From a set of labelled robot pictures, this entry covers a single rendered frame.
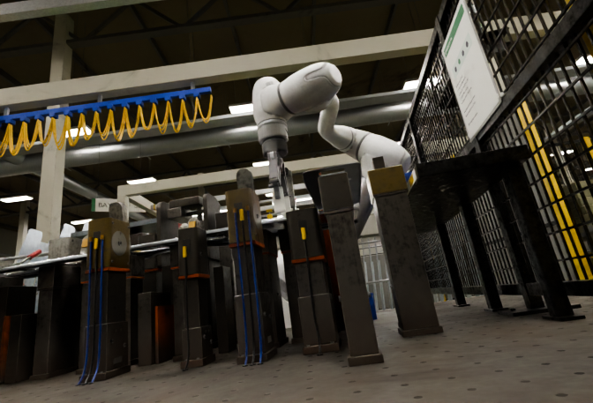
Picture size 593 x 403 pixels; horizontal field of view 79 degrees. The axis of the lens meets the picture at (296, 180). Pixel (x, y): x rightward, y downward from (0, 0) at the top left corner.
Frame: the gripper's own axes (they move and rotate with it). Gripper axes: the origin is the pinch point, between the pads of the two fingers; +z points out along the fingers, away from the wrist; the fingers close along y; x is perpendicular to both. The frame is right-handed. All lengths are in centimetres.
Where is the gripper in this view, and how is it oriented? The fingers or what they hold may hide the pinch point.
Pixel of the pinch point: (282, 208)
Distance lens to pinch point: 102.2
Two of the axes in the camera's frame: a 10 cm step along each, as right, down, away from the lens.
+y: 1.5, 2.9, 9.5
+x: -9.8, 1.8, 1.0
